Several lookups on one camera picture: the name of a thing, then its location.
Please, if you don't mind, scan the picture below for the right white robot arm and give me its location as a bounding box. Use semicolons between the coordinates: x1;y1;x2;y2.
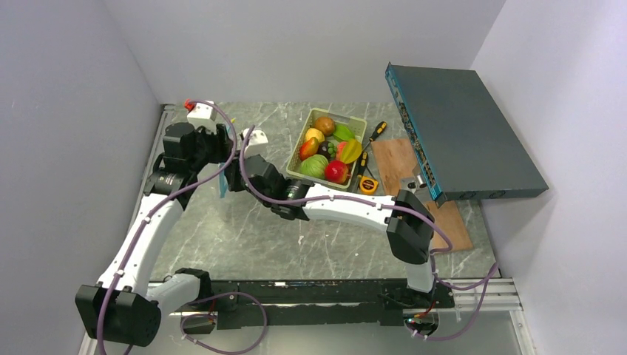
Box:
225;155;436;307

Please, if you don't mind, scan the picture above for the dark mangosteen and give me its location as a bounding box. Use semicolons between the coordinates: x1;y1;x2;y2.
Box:
317;141;333;159

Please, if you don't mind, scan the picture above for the yellow tape measure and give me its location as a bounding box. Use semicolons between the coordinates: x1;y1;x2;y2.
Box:
358;175;379;195

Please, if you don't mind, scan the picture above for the brown wooden board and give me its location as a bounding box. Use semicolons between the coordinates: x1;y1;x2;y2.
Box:
371;138;474;251

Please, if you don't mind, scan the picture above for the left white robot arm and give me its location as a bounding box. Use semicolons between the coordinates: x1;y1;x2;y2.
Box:
75;120;238;354

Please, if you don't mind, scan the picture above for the orange black screwdriver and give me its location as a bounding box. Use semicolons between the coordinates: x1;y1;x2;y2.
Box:
362;121;387;150

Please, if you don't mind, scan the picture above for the yellow lemon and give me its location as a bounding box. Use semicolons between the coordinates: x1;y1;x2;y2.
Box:
305;127;325;143

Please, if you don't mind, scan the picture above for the small metal block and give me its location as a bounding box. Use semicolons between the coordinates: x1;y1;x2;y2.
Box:
400;165;432;200

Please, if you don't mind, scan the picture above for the brown kiwi fruit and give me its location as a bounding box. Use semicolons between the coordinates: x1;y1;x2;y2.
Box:
313;116;336;137

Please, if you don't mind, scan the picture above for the red apple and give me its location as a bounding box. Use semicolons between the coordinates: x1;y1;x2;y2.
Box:
325;160;349;184

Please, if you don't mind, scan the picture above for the yellow green starfruit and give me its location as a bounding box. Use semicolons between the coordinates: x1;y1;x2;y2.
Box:
336;138;362;165

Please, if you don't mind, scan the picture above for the clear zip top bag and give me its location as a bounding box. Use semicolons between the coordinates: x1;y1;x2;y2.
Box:
218;118;238;199

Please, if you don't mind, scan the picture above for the red orange mango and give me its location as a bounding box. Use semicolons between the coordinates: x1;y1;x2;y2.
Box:
299;137;319;161

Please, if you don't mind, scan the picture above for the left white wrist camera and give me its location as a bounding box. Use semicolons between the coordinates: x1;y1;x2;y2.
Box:
184;100;216;133

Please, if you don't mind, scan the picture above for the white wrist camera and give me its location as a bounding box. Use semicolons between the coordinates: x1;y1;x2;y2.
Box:
240;129;268;158
184;100;216;133

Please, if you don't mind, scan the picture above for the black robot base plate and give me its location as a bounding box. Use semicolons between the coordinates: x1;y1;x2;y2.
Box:
162;279;455;330

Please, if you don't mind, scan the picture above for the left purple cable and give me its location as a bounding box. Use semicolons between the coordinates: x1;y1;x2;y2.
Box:
95;101;268;355

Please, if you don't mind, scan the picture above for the dark blue network switch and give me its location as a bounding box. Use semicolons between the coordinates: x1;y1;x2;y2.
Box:
385;64;549;205

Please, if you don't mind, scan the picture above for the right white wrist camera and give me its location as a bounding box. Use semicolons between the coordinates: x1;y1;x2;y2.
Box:
240;129;268;158

